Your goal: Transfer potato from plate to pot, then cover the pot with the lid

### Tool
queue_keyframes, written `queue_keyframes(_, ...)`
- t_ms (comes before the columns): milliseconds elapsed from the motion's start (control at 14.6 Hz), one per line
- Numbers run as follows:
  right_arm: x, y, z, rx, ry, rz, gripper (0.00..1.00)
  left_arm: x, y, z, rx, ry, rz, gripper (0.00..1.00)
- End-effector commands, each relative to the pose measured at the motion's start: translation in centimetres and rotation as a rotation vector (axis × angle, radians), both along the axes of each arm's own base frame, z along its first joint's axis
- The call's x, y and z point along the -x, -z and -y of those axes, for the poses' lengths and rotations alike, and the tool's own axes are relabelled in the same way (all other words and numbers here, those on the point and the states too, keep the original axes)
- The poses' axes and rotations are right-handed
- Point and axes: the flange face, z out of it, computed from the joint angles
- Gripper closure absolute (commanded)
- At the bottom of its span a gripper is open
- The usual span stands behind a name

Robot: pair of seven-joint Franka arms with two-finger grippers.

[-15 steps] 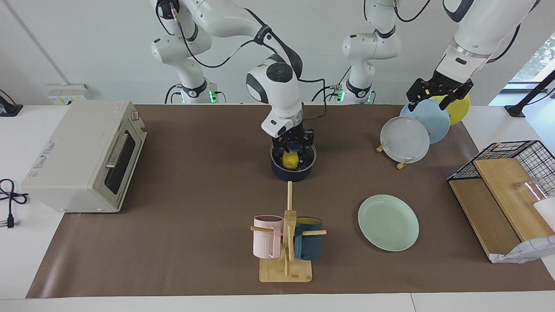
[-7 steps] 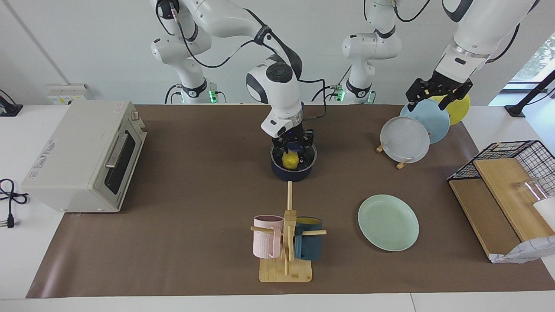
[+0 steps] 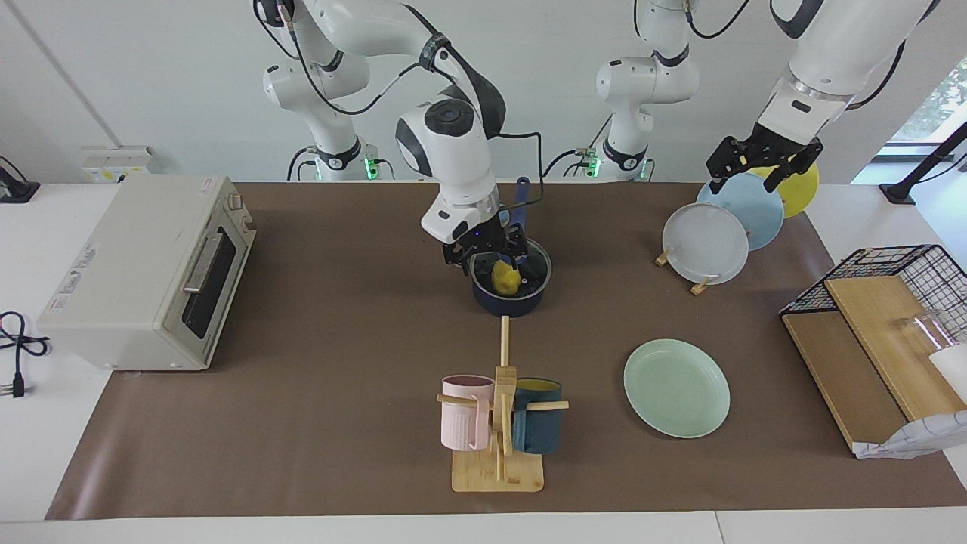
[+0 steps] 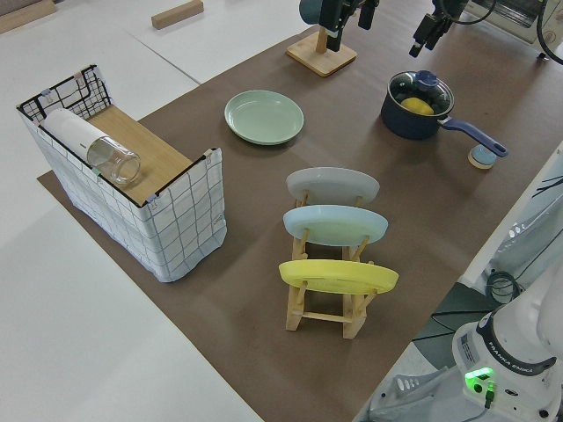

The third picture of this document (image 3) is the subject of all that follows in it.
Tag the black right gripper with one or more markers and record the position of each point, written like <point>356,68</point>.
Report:
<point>487,236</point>

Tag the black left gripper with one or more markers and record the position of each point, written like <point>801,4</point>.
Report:
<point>770,147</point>

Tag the glass lid blue knob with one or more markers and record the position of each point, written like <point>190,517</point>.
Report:
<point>538,272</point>

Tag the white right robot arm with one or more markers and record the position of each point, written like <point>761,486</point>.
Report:
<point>453,151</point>

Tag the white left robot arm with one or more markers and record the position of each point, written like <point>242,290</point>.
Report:
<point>642,83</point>

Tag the light blue plate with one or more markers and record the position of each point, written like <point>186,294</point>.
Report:
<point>759,211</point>

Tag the yellow plate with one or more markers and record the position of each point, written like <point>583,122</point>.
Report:
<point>801,193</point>

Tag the grey plate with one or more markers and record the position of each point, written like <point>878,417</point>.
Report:
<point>702,245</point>

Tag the wooden plate rack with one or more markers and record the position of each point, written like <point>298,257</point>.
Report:
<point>701,287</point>

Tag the light green plate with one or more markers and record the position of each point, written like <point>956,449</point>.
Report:
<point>676,389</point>

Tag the black angled stand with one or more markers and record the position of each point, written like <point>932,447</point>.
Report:
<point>899,193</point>

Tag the pink ribbed mug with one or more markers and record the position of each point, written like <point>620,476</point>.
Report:
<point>464,423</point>

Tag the dark teal mug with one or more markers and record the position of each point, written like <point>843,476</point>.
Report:
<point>538,431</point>

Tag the light wooden board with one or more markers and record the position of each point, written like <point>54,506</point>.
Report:
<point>884,332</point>

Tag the wooden mug tree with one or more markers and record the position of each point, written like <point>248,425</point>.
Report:
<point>498,476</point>

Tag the brown table mat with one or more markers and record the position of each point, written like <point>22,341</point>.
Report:
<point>340,423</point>

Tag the clear glass cup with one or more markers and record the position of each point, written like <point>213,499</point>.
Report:
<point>925,332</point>

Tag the white cup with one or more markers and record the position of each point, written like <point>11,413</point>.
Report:
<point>952,363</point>

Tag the white crumpled plastic bag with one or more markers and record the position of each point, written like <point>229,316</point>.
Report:
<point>922,434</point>

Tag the beige toaster oven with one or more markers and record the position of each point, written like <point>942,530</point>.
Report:
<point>113,287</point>

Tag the white wall power strip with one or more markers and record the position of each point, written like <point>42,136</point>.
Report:
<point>113,162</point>

